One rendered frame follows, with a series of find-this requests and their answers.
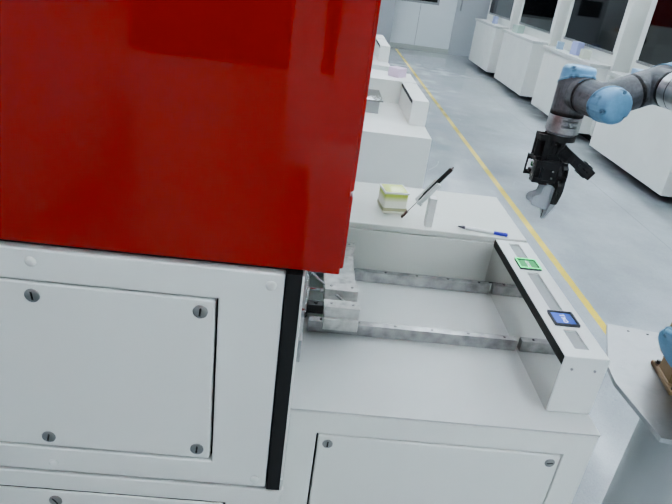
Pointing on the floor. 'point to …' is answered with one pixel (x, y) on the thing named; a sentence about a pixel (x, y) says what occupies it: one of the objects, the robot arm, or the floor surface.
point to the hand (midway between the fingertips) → (545, 213)
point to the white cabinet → (427, 462)
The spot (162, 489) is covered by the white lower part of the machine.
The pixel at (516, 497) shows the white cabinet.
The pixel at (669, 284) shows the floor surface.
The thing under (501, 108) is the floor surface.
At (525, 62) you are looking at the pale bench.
